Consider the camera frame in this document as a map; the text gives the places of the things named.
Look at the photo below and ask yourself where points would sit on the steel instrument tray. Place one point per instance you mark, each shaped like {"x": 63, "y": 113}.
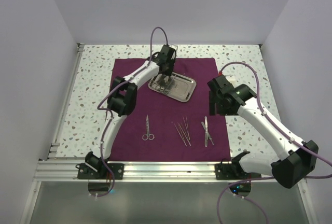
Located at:
{"x": 179, "y": 88}

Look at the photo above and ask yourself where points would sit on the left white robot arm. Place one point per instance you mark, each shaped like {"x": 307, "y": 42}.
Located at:
{"x": 121, "y": 101}

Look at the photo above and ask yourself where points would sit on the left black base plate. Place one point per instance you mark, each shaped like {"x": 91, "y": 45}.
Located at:
{"x": 85, "y": 172}

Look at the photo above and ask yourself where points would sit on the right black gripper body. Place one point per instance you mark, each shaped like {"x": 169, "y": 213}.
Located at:
{"x": 220, "y": 109}

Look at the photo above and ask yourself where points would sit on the short steel scissors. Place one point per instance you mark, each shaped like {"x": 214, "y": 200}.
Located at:
{"x": 161, "y": 82}

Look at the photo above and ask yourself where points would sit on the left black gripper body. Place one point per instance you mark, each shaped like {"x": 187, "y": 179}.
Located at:
{"x": 169, "y": 69}

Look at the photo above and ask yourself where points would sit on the fine pointed steel tweezers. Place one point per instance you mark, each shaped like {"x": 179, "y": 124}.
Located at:
{"x": 180, "y": 134}

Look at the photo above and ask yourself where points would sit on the long steel scissors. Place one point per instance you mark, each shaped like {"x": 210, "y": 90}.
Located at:
{"x": 148, "y": 135}

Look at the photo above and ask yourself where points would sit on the aluminium rail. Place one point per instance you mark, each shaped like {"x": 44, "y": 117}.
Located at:
{"x": 55, "y": 143}
{"x": 169, "y": 172}

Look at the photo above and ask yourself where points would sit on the aluminium left side rail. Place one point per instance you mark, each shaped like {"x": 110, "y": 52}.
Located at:
{"x": 55, "y": 143}

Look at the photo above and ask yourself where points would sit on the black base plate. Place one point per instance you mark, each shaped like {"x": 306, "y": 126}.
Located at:
{"x": 226, "y": 170}
{"x": 85, "y": 172}

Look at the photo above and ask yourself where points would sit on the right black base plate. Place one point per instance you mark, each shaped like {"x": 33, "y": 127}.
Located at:
{"x": 226, "y": 170}

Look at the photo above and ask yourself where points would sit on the purple cloth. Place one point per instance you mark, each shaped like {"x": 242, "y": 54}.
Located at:
{"x": 164, "y": 112}

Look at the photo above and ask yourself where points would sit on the aluminium front rail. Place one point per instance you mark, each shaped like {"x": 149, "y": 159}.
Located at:
{"x": 169, "y": 172}

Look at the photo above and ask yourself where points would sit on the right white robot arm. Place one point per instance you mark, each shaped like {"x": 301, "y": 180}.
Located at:
{"x": 294, "y": 159}

